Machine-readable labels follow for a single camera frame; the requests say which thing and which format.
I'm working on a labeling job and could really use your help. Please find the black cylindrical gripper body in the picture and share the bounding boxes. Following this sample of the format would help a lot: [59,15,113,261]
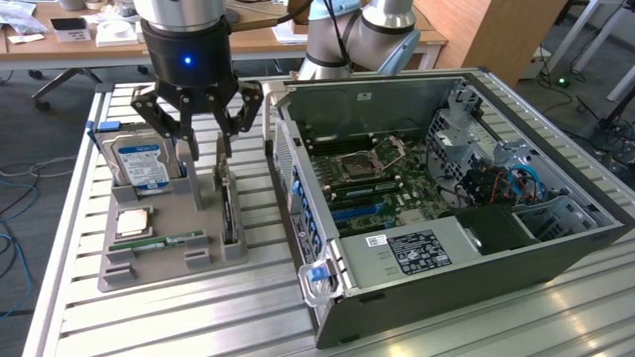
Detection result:
[140,16,240,113]

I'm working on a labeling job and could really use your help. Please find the green GPU card black cooler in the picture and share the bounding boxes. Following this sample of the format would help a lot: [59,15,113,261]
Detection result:
[212,132,240,246]

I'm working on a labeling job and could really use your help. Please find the hard disk blue carrier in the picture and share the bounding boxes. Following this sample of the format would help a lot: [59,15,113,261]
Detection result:
[87,120,180,196]

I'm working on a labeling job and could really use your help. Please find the wooden office desk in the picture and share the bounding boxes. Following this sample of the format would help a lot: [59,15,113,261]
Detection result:
[0,0,447,71]

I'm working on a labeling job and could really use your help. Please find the white round holder box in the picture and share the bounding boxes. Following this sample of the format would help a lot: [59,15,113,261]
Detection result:
[95,20,140,48]

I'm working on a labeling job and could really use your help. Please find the white paper stack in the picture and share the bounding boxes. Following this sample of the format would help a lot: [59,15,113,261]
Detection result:
[267,16,309,45]

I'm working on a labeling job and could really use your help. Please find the white box black lid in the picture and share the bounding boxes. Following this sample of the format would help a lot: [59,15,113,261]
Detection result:
[48,17,91,42]

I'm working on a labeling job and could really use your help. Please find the grey plastic parts rack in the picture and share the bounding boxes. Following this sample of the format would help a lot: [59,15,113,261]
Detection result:
[97,141,252,293]

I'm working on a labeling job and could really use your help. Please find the grey caster chair base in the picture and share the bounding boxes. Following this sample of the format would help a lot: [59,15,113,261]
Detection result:
[29,66,149,111]

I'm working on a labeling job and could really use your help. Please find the CPU socket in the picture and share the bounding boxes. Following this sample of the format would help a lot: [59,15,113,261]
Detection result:
[336,152,379,179]

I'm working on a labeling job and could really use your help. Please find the silver CPU chip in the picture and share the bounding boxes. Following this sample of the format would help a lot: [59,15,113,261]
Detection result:
[115,208,151,237]

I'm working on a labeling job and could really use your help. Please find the clear plastic bag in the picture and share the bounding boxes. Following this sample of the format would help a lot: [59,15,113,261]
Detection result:
[0,0,48,35]

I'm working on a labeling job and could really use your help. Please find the long blue expansion slot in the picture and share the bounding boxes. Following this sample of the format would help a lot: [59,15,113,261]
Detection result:
[331,202,390,221]

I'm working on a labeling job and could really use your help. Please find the silver socket cover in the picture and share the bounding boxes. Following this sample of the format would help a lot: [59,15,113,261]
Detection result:
[370,133,412,173]

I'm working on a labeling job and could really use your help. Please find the green motherboard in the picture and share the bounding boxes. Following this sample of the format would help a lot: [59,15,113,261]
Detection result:
[300,126,458,239]

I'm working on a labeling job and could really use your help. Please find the blue case latch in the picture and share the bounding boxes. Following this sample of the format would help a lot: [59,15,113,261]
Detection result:
[304,260,332,286]

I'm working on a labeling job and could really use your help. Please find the silver chipset heatsink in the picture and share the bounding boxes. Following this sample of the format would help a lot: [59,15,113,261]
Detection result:
[399,210,431,226]

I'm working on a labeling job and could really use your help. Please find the grey power supply black label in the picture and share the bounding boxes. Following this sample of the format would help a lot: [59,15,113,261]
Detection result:
[336,217,486,291]

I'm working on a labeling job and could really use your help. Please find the black silver PC case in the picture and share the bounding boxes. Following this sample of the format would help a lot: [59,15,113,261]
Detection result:
[261,66,627,350]

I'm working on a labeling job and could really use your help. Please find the white electrical box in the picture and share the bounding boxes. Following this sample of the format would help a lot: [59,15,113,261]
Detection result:
[526,46,552,81]

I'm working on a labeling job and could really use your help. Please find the white cable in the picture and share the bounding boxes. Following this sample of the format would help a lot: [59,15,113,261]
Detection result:
[0,155,76,179]

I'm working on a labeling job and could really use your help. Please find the black camera cable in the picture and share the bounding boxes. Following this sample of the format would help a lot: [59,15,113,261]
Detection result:
[323,0,355,71]

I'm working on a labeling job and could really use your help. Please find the blue network cable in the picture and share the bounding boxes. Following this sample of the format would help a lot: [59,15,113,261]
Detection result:
[0,178,39,321]

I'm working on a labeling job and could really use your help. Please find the blue disk wire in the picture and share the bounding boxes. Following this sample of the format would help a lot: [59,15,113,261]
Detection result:
[510,164,547,205]

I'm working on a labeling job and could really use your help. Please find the white table frame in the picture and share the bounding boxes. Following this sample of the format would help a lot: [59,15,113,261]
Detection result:
[540,0,635,103]

